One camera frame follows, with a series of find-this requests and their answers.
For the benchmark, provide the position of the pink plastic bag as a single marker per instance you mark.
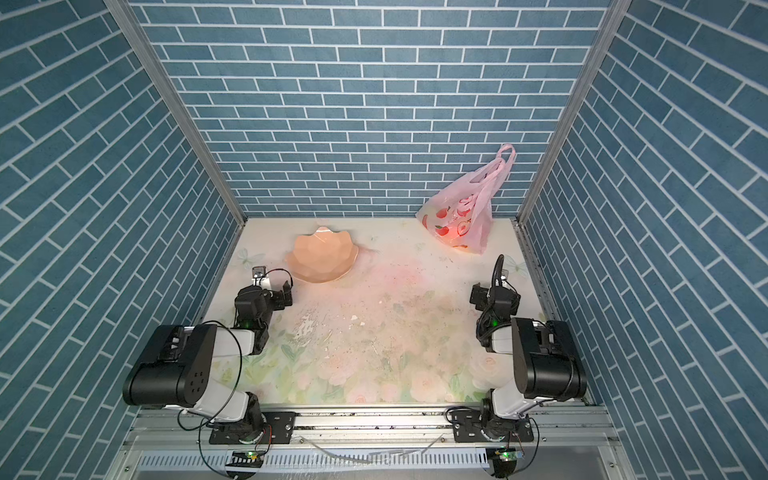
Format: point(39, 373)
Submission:
point(460, 215)

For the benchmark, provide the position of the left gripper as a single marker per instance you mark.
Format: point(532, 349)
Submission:
point(278, 297)

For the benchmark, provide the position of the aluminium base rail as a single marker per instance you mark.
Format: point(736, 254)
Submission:
point(572, 441)

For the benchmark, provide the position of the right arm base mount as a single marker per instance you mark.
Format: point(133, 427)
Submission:
point(474, 426)

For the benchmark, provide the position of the peach scalloped bowl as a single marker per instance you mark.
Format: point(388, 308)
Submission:
point(323, 256)

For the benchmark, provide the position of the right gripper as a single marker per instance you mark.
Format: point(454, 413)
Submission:
point(495, 294)

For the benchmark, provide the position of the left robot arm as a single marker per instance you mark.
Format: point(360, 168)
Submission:
point(174, 370)

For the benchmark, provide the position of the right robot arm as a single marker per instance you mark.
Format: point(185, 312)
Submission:
point(545, 362)

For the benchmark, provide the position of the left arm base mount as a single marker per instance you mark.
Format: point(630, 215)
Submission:
point(271, 428)

